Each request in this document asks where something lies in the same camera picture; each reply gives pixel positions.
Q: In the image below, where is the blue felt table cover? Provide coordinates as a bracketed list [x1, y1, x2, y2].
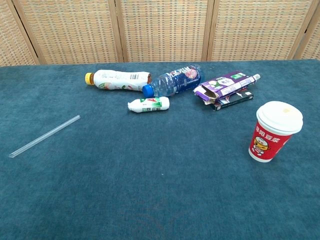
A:
[0, 58, 320, 240]

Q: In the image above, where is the clear bottle blue cap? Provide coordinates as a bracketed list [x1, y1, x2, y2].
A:
[142, 64, 205, 99]

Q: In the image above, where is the white bottle yellow cap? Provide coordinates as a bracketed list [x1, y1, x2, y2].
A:
[84, 69, 153, 92]

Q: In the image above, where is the flattened black carton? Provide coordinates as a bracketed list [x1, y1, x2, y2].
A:
[209, 89, 255, 112]

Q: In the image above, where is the small white bottle green label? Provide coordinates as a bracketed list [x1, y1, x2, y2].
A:
[127, 96, 171, 114]

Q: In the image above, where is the clear plastic straw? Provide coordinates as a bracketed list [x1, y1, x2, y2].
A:
[8, 114, 81, 159]

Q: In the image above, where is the woven bamboo screen panel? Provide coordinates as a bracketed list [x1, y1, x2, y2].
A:
[114, 0, 215, 63]
[206, 0, 320, 62]
[0, 0, 41, 67]
[298, 14, 320, 61]
[12, 0, 125, 65]

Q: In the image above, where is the flattened purple milk carton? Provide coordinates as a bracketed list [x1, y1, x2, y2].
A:
[192, 70, 262, 105]

